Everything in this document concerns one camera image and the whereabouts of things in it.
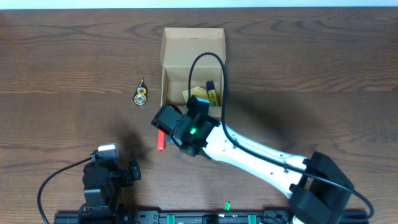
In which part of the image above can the small green clip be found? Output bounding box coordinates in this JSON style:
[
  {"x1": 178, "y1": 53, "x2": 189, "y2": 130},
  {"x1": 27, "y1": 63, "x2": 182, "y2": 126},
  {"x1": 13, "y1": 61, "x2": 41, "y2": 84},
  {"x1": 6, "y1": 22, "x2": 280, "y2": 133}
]
[{"x1": 224, "y1": 201, "x2": 231, "y2": 211}]

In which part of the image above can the black aluminium mounting rail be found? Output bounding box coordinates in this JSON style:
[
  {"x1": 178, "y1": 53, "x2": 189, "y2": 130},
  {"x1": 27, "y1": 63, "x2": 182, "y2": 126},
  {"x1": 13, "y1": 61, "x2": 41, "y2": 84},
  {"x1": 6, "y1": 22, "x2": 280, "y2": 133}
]
[{"x1": 53, "y1": 209, "x2": 369, "y2": 224}]

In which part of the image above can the red marker pen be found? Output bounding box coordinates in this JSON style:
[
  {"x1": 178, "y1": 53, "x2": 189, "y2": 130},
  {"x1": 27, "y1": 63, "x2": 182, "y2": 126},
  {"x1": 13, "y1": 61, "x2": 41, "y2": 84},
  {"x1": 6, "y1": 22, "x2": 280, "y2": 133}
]
[{"x1": 157, "y1": 129, "x2": 165, "y2": 151}]

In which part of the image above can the yellow highlighter with blue cap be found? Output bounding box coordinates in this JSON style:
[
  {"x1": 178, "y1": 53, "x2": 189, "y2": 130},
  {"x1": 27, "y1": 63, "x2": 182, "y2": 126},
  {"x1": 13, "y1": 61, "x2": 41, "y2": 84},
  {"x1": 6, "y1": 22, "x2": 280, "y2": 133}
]
[{"x1": 206, "y1": 81, "x2": 219, "y2": 106}]

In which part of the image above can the cardboard box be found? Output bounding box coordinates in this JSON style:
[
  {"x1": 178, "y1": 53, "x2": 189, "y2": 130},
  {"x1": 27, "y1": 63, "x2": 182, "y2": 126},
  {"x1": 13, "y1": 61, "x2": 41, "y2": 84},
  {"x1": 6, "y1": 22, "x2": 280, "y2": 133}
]
[{"x1": 160, "y1": 27, "x2": 226, "y2": 112}]

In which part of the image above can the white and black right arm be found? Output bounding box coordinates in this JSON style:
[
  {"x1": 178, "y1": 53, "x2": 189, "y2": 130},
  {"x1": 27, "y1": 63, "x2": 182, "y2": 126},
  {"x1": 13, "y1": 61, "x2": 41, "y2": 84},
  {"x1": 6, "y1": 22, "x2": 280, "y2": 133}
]
[{"x1": 151, "y1": 105, "x2": 353, "y2": 223}]

